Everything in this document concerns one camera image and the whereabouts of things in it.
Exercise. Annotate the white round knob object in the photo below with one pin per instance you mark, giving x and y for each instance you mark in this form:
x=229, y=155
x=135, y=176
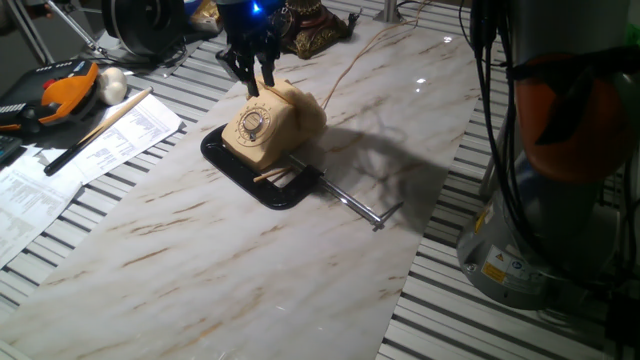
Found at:
x=112, y=86

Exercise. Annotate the orange black teach pendant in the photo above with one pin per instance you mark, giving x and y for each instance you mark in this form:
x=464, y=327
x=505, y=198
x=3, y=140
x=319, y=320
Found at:
x=65, y=92

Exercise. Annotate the long wooden stick black tip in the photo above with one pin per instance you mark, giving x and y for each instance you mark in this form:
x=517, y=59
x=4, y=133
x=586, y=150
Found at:
x=100, y=129

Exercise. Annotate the printed paper sheet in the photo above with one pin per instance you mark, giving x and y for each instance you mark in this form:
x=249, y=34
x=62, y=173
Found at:
x=30, y=200
x=135, y=130

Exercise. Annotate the black C-clamp with steel screw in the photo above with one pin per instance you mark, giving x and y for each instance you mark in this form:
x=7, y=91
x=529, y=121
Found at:
x=235, y=172

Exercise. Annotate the green cloth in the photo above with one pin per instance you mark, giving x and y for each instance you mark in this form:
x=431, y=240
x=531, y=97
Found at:
x=633, y=35

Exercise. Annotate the beige rotary phone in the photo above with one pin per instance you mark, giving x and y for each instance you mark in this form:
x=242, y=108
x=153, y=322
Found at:
x=280, y=130

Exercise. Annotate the small wooden stick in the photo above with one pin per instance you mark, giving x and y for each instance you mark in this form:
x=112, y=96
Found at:
x=270, y=174

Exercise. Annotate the gold foil packet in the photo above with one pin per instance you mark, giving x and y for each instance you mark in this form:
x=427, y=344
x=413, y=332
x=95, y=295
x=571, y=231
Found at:
x=205, y=17

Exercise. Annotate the marble pattern sheet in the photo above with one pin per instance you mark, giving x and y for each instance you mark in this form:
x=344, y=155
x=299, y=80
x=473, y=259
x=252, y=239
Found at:
x=225, y=280

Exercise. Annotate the black keyboard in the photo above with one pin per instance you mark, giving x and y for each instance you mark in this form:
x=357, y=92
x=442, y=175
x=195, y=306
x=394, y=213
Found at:
x=7, y=147

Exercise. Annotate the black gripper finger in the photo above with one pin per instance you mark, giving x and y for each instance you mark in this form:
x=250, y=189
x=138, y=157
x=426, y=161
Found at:
x=269, y=65
x=240, y=67

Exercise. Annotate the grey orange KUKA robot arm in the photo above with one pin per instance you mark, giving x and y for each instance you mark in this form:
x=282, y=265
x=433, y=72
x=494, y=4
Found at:
x=550, y=225

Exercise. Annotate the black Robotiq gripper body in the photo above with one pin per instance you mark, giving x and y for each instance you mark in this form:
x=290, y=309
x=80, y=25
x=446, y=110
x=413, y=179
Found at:
x=250, y=22

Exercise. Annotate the grey metal bar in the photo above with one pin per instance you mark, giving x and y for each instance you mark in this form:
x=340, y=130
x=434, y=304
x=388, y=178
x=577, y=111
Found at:
x=30, y=32

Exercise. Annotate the black filament spool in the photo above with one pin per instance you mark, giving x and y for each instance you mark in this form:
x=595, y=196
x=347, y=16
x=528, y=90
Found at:
x=145, y=25

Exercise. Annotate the aluminium frame post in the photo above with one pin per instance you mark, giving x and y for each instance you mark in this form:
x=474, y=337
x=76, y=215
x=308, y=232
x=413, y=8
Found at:
x=389, y=10
x=80, y=32

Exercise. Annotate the blue cloth bag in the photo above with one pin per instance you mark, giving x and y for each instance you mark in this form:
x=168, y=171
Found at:
x=190, y=6

